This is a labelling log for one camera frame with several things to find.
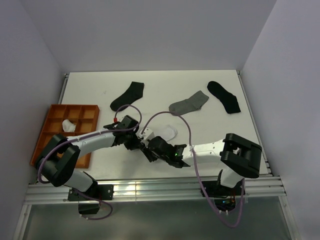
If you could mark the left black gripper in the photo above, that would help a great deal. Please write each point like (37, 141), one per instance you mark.
(135, 144)

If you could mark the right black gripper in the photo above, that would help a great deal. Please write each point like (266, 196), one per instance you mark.
(146, 152)

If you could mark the white striped sock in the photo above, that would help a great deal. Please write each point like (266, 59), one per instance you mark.
(167, 132)

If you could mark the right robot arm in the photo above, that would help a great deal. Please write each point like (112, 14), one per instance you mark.
(240, 158)

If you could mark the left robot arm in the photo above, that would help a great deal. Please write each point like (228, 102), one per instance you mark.
(57, 161)

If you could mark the orange compartment tray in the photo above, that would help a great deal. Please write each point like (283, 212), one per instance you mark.
(84, 117)

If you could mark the black sock left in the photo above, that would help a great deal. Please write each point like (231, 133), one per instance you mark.
(134, 92)

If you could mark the black sock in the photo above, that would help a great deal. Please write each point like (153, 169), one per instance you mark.
(134, 92)
(228, 100)

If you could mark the grey sock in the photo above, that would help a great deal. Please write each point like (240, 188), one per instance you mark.
(188, 105)

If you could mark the black sock right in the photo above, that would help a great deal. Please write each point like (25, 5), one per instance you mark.
(228, 100)

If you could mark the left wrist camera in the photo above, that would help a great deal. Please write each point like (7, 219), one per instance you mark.
(117, 120)

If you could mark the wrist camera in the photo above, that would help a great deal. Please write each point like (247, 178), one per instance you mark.
(146, 134)
(117, 120)

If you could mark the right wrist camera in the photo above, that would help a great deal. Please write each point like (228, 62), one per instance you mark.
(146, 134)

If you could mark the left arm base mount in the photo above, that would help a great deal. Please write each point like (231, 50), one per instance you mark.
(93, 200)

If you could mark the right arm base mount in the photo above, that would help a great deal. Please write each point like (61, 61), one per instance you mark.
(224, 197)

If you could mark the aluminium frame rail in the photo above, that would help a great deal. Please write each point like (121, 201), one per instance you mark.
(166, 189)

